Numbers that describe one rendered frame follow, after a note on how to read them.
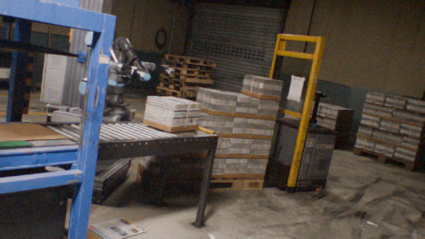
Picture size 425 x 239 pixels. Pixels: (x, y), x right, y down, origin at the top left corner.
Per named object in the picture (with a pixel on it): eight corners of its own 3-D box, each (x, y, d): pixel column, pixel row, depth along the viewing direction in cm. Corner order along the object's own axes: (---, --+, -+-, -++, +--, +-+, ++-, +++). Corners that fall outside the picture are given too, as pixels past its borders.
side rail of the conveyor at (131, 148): (212, 147, 352) (214, 133, 351) (217, 149, 349) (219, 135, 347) (72, 160, 248) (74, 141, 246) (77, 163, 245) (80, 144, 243)
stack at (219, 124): (135, 179, 448) (146, 103, 436) (224, 178, 511) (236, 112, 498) (149, 192, 416) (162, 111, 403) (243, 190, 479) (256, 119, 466)
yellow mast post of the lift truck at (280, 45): (252, 166, 553) (277, 33, 526) (256, 166, 558) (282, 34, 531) (255, 169, 545) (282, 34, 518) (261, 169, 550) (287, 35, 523)
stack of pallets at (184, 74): (183, 101, 1214) (190, 57, 1194) (209, 109, 1162) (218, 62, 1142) (152, 101, 1105) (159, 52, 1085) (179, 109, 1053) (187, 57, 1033)
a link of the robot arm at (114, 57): (104, 40, 368) (126, 87, 357) (95, 38, 359) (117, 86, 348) (112, 32, 363) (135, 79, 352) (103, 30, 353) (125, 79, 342)
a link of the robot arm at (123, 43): (126, 35, 403) (154, 77, 420) (125, 35, 413) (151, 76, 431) (116, 42, 401) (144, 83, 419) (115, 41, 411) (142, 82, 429)
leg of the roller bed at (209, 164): (198, 222, 363) (211, 147, 353) (203, 225, 359) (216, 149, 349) (194, 224, 358) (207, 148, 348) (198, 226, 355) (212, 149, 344)
